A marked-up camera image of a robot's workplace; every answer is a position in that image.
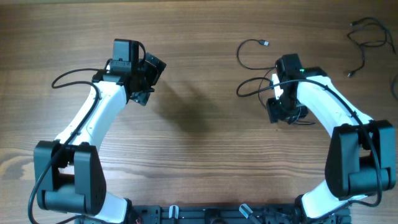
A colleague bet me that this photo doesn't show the black USB-C cable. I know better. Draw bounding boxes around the black USB-C cable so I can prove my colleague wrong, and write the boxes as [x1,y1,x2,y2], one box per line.
[346,16,398,100]

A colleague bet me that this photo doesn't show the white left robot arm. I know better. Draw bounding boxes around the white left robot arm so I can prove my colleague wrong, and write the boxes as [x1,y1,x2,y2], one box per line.
[27,39,166,223]

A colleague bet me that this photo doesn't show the black left camera cable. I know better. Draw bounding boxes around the black left camera cable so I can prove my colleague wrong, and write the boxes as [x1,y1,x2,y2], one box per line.
[27,67,109,224]

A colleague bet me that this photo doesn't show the black USB-A cable bundle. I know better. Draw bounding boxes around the black USB-A cable bundle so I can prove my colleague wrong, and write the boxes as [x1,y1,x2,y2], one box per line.
[236,39,317,126]

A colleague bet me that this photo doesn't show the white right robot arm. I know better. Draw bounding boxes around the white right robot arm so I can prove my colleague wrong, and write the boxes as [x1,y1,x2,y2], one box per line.
[266,54,397,223]

